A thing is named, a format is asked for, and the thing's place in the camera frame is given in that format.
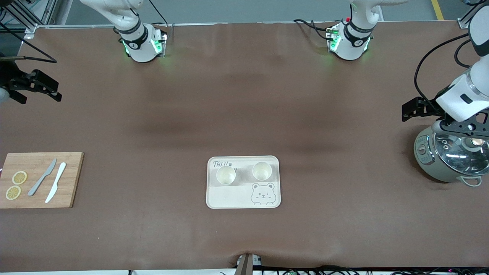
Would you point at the brown table cover sheet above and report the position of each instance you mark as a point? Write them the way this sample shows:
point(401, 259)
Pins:
point(244, 95)

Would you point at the white plastic knife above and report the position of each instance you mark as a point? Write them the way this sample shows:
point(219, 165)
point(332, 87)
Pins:
point(56, 183)

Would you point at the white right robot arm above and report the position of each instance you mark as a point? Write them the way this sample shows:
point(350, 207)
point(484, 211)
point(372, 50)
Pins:
point(141, 49)

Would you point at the aluminium frame corner post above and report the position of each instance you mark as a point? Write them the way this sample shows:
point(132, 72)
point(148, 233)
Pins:
point(468, 17)
point(32, 30)

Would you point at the bamboo cutting board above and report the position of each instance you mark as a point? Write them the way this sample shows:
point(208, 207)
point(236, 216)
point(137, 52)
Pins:
point(38, 198)

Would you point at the glass pot lid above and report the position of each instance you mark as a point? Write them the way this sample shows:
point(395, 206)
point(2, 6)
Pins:
point(454, 160)

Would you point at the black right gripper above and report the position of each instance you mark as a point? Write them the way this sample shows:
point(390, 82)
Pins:
point(11, 78)

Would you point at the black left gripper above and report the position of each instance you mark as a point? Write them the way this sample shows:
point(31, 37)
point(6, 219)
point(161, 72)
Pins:
point(427, 105)

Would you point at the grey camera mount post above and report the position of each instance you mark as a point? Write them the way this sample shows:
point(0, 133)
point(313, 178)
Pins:
point(247, 265)

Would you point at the cream tray with bear print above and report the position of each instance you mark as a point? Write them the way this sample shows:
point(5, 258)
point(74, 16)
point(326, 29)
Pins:
point(244, 194)

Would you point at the lemon slice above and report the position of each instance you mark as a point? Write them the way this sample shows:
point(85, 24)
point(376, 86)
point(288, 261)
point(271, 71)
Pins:
point(13, 192)
point(19, 177)

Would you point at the grey-green electric cooking pot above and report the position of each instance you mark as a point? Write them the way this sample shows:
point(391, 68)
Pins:
point(439, 168)

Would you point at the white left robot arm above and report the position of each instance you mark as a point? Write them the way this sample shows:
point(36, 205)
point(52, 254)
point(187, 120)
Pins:
point(351, 46)

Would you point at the grey plastic knife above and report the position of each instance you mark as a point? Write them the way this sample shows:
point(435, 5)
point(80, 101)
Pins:
point(41, 179)

